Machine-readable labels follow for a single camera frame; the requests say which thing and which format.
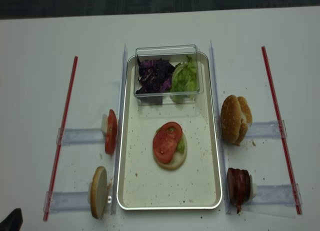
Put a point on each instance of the clear cross rail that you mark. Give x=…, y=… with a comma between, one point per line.
x=77, y=136
x=58, y=201
x=274, y=195
x=274, y=129

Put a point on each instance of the green lettuce in container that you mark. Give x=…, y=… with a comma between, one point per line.
x=184, y=78

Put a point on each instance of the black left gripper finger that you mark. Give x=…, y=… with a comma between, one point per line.
x=13, y=221

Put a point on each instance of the left upper clear cross rail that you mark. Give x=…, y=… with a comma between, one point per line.
x=77, y=136

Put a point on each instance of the sesame bun rear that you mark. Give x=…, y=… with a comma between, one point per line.
x=246, y=119

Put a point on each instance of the bottom bun slice on tray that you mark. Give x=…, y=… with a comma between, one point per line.
x=177, y=160

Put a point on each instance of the right lower clear cross rail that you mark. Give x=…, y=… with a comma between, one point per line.
x=274, y=195

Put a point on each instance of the upright bun half left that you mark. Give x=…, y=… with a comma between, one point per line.
x=98, y=192

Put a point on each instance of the clear plastic container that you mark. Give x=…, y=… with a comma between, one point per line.
x=175, y=55

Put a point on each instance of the sesame bun front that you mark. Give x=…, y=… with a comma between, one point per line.
x=230, y=119

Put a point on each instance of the sesame bun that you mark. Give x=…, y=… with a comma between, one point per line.
x=230, y=119
x=246, y=119

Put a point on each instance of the right long clear rail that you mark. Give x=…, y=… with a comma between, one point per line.
x=220, y=143

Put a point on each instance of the left red tape strip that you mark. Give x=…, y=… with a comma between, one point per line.
x=47, y=202

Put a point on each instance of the right upper clear cross rail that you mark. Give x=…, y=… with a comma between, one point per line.
x=274, y=129

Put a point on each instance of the long clear rail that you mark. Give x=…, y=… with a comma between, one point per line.
x=119, y=131
x=220, y=143

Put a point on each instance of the lettuce leaf on bun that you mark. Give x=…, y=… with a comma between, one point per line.
x=182, y=144

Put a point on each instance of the tomato slice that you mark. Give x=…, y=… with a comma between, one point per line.
x=166, y=140
x=111, y=133

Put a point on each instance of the white meat stand block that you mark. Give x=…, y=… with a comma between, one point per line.
x=253, y=188

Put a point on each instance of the purple cabbage shreds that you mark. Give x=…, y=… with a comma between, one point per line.
x=155, y=76

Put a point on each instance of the white tomato stand block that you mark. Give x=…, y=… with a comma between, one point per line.
x=104, y=124

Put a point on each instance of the left lower clear cross rail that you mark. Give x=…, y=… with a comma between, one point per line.
x=58, y=201

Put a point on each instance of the left long clear rail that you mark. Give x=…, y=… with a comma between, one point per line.
x=119, y=131

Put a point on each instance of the dark meat patties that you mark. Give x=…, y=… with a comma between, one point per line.
x=239, y=187

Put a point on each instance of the right red tape strip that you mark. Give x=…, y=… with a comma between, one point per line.
x=298, y=204

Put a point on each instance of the red tape strip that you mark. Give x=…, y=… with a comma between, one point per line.
x=47, y=202
x=298, y=204

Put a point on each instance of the white metal tray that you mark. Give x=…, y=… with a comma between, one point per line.
x=142, y=184

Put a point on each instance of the tomato slice on stand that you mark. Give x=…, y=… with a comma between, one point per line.
x=111, y=133

